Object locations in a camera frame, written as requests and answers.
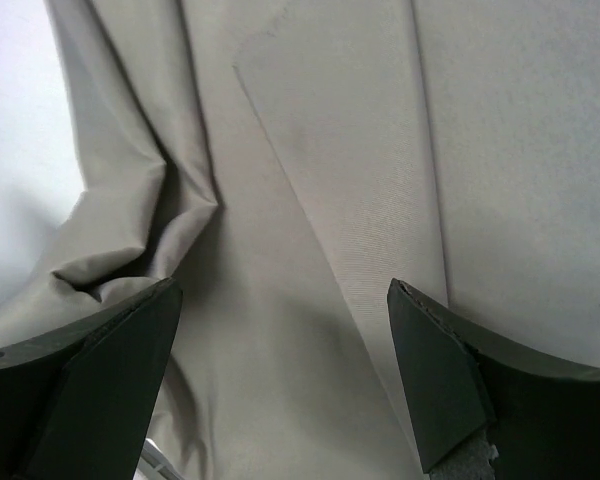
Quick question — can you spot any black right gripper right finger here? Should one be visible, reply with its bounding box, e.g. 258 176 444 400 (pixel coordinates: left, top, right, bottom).
387 280 600 479

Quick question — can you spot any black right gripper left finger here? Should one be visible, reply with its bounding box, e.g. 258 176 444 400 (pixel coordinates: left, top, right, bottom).
0 279 182 480

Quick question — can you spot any grey cloth placemat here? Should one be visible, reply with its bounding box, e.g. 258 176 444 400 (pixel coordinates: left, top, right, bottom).
0 1 600 479

